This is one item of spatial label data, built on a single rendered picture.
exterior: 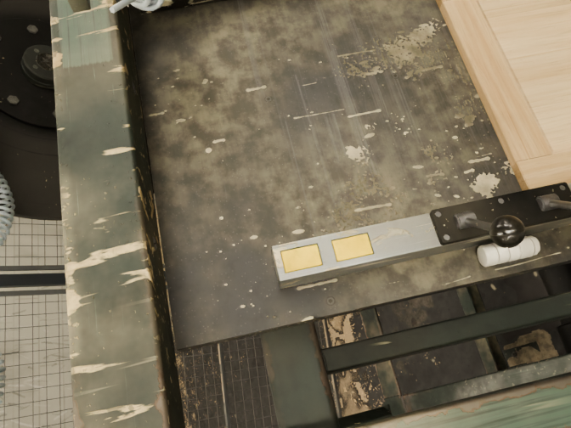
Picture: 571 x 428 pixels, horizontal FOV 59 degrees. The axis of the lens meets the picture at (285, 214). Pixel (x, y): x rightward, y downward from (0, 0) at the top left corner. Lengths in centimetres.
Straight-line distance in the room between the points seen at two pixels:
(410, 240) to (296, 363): 23
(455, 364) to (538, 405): 194
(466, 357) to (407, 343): 182
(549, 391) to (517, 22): 60
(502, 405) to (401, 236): 23
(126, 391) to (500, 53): 75
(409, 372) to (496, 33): 211
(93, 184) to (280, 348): 33
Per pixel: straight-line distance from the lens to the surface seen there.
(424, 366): 273
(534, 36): 99
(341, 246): 68
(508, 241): 61
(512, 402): 68
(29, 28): 150
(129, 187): 67
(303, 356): 72
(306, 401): 71
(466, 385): 161
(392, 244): 69
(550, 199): 77
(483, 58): 92
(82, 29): 84
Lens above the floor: 207
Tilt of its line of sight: 36 degrees down
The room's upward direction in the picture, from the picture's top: 87 degrees counter-clockwise
